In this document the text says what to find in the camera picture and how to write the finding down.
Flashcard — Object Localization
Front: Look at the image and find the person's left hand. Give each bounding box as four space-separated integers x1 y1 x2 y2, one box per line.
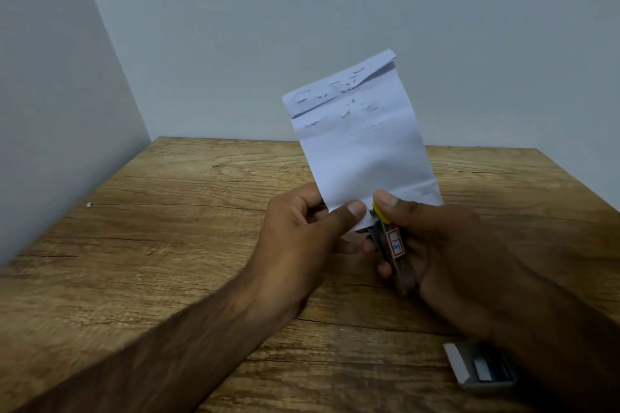
246 183 368 319

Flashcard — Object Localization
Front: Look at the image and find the person's right hand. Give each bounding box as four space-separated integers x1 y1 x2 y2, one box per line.
362 189 521 342

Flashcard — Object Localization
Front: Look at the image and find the small metal stapler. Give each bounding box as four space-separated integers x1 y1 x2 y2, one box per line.
366 203 421 296

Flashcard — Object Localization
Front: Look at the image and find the white paper sheet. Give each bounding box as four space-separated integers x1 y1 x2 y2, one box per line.
282 49 444 233

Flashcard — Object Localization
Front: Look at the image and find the person's right forearm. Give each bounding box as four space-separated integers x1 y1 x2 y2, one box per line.
484 263 620 413

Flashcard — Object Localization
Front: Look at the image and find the person's left forearm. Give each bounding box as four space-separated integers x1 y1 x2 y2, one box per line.
10 277 311 413

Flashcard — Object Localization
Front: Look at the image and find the open staple box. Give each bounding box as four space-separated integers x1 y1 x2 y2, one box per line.
443 341 520 389

